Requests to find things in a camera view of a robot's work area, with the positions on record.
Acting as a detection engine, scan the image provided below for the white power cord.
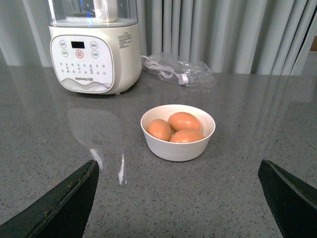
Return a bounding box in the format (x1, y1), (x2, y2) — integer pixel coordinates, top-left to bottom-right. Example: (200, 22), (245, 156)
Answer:
(141, 55), (189, 86)

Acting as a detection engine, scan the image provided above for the clear plastic bag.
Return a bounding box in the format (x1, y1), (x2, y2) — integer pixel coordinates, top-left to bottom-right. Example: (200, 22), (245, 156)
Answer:
(141, 52), (216, 88)

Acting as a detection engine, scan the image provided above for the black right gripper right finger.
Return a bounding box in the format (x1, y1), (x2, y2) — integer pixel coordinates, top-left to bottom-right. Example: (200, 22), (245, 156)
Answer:
(258, 160), (317, 238)

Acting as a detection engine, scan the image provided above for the white Joyoung blender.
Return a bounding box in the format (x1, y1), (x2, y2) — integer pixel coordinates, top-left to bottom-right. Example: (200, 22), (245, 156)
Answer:
(48, 0), (142, 94)

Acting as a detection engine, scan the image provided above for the brown egg bowl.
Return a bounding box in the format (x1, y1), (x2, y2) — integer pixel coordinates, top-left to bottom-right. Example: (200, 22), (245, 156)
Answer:
(146, 119), (172, 141)
(170, 129), (204, 143)

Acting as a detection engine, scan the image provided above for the white bowl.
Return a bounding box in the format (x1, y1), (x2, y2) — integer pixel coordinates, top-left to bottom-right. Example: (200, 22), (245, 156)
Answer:
(140, 104), (216, 162)

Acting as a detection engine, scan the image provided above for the brown egg bowl left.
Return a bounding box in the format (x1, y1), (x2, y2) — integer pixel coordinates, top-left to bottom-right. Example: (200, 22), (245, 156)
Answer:
(146, 119), (172, 141)

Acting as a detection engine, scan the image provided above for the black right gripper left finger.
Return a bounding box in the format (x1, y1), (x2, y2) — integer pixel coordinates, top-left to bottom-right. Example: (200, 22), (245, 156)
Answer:
(0, 160), (99, 238)

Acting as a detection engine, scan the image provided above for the brown egg in bowl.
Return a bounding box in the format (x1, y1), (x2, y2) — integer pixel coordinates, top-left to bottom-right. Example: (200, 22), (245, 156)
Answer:
(168, 112), (201, 132)

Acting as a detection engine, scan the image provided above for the grey curtain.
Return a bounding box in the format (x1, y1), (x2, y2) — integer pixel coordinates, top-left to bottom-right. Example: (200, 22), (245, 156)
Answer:
(0, 0), (317, 75)

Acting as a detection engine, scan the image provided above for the brown egg bowl front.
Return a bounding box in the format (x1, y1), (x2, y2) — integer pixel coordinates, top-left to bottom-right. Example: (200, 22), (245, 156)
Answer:
(170, 129), (204, 143)

